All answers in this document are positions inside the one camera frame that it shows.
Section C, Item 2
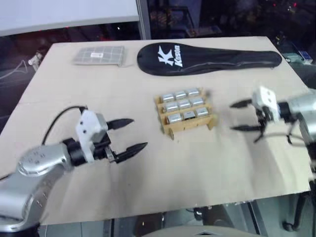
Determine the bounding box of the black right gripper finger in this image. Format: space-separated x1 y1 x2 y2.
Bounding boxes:
229 99 254 109
229 124 263 133

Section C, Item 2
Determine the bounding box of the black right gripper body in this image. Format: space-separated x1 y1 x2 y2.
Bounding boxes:
255 106 273 133

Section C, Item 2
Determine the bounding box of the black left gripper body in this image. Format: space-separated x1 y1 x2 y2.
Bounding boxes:
92 133 117 164

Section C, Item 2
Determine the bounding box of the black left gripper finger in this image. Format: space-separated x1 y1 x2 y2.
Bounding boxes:
106 118 135 130
115 142 148 164

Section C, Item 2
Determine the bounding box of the wooden tray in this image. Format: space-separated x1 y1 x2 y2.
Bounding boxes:
154 86 218 139

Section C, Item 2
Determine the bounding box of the blue box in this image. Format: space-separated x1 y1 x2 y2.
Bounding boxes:
297 50 314 62

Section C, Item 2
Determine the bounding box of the black Kason racket bag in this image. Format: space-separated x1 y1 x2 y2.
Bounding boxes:
137 42 282 77

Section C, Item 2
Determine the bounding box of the grey gridded flat packet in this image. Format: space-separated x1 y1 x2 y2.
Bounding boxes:
72 46 130 67

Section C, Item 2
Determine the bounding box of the black stand leg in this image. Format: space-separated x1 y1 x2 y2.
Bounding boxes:
282 194 308 232

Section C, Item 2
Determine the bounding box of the grey metal pillar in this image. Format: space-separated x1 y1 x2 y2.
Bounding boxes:
136 0 152 40

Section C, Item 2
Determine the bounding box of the small white metal fitting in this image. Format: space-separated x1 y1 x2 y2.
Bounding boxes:
28 50 45 66

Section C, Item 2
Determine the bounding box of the white board panel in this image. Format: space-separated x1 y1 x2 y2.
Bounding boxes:
0 0 140 37

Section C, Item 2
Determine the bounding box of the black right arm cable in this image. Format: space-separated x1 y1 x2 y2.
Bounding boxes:
253 120 307 147

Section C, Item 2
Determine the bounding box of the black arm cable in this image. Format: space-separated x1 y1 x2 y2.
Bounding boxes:
41 106 88 145
253 120 307 147

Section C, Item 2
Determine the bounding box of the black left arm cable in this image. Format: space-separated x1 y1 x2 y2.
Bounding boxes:
41 106 88 145

